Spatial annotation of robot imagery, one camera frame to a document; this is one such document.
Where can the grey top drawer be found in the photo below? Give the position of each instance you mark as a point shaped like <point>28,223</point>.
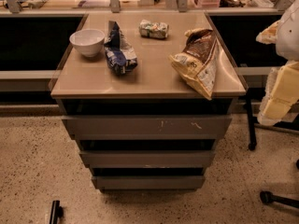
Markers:
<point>147,127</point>

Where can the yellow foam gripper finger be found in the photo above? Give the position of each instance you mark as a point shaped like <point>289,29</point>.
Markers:
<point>269,35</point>
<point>281,93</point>

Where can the grey bottom drawer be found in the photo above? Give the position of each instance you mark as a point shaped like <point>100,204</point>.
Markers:
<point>147,182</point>

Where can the grey drawer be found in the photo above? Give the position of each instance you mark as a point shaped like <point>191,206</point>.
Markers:
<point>147,127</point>
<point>147,159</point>
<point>147,182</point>

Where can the brown yellow chip bag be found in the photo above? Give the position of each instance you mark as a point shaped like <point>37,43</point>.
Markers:
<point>197,63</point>

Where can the black chair base leg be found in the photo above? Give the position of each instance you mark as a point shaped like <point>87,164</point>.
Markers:
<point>268,197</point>

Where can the white bowl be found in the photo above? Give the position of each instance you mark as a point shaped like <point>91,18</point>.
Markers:
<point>88,42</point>

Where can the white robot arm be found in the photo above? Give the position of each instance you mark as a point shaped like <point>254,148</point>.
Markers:
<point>287,45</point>

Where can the grey drawer cabinet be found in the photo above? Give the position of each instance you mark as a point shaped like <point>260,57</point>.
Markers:
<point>88,87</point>

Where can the blue chip bag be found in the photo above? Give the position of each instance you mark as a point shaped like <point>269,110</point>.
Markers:
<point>120,54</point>

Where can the black object on floor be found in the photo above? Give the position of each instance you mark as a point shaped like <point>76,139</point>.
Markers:
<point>56,212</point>

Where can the black table leg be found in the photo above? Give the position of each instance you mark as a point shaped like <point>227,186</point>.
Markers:
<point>252,135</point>

